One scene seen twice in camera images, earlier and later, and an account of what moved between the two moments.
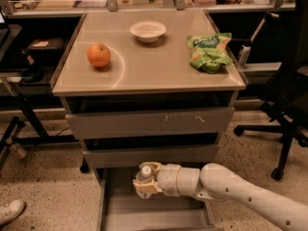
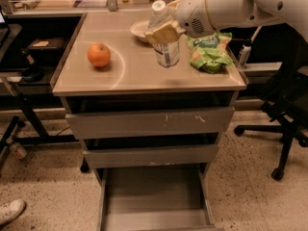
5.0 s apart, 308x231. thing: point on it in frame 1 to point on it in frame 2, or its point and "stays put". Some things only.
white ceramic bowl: [148, 31] stays put
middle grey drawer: [131, 159] stays put
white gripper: [167, 179] to [192, 12]
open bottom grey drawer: [120, 209] stays put
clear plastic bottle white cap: [144, 174] to [166, 54]
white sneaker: [11, 211] stays put
